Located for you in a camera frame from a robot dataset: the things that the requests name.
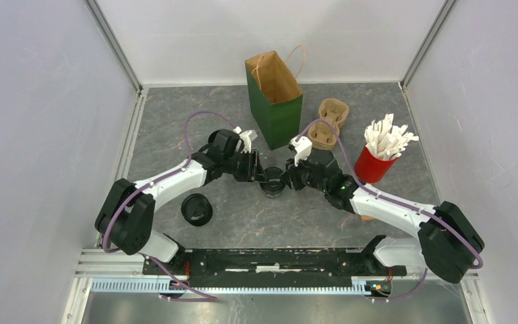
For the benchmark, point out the green paper bag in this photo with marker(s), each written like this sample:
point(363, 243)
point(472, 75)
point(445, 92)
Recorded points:
point(275, 96)

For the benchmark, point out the red cup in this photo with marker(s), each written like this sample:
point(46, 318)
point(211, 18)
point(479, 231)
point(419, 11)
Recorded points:
point(370, 169)

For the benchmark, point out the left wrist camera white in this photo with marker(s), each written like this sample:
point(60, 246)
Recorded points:
point(244, 144)

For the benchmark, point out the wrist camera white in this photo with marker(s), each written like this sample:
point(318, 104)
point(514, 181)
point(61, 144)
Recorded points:
point(244, 144)
point(302, 147)

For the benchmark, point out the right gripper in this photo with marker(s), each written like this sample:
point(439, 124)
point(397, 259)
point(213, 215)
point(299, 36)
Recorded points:
point(291, 173)

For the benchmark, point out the slotted cable duct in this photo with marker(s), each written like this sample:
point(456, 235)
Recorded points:
point(168, 286)

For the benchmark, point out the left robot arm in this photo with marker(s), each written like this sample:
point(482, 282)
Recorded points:
point(126, 218)

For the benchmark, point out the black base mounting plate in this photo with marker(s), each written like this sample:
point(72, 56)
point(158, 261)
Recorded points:
point(278, 267)

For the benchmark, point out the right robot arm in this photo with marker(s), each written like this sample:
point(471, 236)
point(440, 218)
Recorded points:
point(449, 244)

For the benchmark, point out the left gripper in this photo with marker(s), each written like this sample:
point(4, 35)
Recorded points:
point(253, 173)

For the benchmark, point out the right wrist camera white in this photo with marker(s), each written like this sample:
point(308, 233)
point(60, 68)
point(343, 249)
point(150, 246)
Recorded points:
point(302, 147)

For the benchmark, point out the white paper stick bundle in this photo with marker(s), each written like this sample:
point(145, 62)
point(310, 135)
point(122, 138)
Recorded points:
point(386, 141)

